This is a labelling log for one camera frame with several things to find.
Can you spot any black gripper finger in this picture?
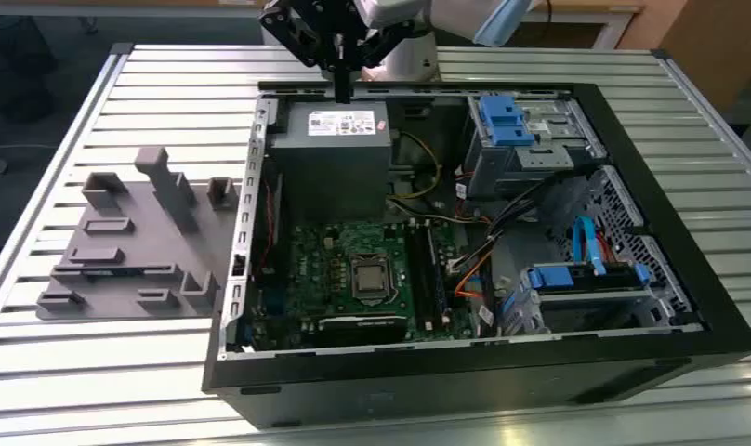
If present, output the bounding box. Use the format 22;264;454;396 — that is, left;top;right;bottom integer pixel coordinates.
342;20;416;104
255;3;345;104

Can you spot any blue RAM stick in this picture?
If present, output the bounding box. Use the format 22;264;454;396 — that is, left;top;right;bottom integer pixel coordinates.
70;265;169;279

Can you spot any black RAM slot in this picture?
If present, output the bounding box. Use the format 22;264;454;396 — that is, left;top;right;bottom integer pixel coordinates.
408;221;430;329

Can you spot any blue drive latch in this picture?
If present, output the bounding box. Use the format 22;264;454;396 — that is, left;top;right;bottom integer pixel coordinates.
478;95;537;146

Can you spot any grey power supply unit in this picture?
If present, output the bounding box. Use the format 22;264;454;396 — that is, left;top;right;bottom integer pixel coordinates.
266;100;393;224

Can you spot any metal drive cage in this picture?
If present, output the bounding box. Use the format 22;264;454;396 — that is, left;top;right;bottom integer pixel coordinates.
464;95;605;196

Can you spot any black bin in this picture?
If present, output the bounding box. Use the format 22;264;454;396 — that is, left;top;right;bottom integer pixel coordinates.
0;13;59;125

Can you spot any metal CPU socket cover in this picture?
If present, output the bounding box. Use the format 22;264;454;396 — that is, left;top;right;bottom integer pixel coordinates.
348;253;393;306

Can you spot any silver CPU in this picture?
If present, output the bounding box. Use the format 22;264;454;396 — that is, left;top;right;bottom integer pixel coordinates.
356;266;386;290

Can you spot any grey parts rack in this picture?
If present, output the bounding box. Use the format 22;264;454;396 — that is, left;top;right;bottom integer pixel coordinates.
34;146;239;321

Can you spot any green motherboard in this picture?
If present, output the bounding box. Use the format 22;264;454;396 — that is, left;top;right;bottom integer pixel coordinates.
253;220;476;348

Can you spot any wooden cabinet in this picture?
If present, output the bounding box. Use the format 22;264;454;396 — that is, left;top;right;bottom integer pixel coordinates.
616;0;751;112

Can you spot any hard disk in blue carrier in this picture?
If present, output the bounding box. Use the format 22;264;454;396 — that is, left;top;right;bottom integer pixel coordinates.
526;262;653;292

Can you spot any black graphics card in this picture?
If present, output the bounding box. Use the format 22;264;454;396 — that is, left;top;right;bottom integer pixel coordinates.
316;313;408;348

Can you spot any metal disk bay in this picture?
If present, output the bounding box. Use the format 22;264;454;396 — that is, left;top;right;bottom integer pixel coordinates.
496;267;689;335

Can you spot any black open PC case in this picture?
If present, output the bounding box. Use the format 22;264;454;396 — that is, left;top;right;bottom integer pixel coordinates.
199;79;751;431

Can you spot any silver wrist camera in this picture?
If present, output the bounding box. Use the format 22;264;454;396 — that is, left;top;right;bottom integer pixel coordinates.
353;0;413;29

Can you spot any yellow wire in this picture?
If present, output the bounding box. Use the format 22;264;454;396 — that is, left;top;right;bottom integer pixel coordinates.
386;132;442;201

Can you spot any orange wire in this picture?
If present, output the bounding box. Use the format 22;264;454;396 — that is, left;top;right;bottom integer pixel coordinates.
453;253;496;298

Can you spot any blue flat wire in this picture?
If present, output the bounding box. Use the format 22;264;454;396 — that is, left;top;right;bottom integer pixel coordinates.
571;216;607;275

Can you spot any red wire bundle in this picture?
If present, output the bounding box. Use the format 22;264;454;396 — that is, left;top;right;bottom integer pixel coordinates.
595;231;620;267

